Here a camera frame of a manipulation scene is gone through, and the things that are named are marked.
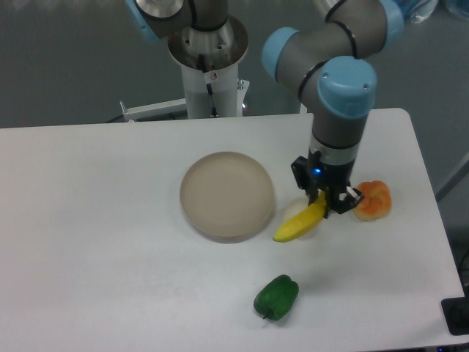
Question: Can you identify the blue plastic bag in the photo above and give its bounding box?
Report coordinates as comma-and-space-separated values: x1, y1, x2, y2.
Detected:
395, 0, 438, 23

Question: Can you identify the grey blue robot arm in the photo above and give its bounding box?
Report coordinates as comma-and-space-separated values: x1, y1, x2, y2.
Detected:
128, 1, 404, 218

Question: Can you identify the beige round plate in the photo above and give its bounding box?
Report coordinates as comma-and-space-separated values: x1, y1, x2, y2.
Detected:
180, 152, 276, 243

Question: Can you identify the white left frame bracket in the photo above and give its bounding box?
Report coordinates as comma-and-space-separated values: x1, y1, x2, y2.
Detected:
119, 98, 186, 122

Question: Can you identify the yellow banana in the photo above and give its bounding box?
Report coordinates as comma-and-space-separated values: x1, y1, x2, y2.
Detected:
272, 190, 328, 243

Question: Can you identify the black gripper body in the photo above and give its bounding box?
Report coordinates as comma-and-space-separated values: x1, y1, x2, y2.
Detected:
307, 161, 354, 205

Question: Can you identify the orange bread roll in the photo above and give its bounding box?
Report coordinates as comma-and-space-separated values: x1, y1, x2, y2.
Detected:
352, 180, 392, 221

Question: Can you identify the white pear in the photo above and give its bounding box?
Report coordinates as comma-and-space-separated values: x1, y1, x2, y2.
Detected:
282, 197, 322, 241

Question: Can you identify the black box at table edge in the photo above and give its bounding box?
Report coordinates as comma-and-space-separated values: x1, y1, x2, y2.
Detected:
441, 297, 468, 336

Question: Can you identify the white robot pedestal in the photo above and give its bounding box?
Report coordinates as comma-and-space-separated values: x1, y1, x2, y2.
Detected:
168, 15, 248, 119

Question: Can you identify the grey table leg strut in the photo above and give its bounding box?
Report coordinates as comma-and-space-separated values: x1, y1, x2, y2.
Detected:
435, 152, 469, 202

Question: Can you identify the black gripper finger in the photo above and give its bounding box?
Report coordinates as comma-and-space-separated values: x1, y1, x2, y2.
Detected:
324, 186, 364, 219
291, 156, 319, 205

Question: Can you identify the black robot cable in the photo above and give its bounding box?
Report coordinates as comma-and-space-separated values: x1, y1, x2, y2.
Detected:
197, 54, 218, 119

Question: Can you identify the green bell pepper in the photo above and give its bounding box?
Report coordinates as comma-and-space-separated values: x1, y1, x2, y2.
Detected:
253, 274, 300, 321

